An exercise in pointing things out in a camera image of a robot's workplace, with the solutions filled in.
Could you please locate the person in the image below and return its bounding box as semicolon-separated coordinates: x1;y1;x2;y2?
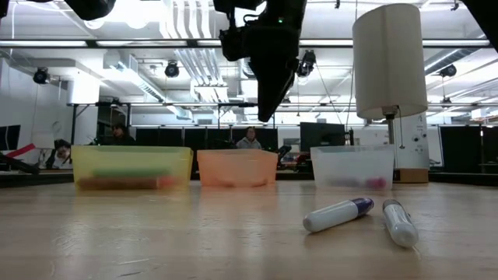
235;126;263;150
45;138;73;170
110;123;137;147

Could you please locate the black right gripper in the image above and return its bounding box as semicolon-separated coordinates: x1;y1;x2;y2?
212;0;308;123

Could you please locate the pink dry erase marker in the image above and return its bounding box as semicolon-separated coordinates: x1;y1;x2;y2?
364;177;388;190

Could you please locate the purple cap white marker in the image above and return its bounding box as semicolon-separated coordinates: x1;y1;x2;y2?
302;197;375;233

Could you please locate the yellow translucent plastic bin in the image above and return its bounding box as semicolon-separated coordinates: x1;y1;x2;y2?
70;145;195;191

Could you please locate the clear plastic bin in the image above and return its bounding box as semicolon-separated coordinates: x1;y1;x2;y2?
309;144;396;191

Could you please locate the teal highlighter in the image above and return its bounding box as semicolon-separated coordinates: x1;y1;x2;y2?
90;167;173;179

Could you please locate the black cap white marker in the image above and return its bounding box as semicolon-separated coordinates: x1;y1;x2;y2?
381;198;420;249

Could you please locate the black background gripper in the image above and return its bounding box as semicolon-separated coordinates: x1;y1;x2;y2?
276;144;293;163

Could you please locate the black ceiling spotlight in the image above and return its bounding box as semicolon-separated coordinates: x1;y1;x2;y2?
163;60;181;79
296;49;317;79
438;63;458;79
32;66;51;85

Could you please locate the coral red highlighter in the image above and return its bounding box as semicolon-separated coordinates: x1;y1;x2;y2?
76;177;179;191

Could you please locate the orange translucent plastic bin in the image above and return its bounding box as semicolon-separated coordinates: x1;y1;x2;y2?
195;149;279;188

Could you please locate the brown cardboard box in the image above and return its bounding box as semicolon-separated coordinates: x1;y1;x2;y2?
392;167;430;184

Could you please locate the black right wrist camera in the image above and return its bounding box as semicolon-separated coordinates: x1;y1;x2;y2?
218;26;252;62

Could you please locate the black computer monitor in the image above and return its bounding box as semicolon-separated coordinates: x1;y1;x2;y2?
0;124;21;152
300;122;347;152

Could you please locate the white shade wooden base lamp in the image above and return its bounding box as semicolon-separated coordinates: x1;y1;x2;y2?
352;2;429;147

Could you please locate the red background bar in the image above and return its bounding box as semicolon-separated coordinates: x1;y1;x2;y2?
5;142;37;159

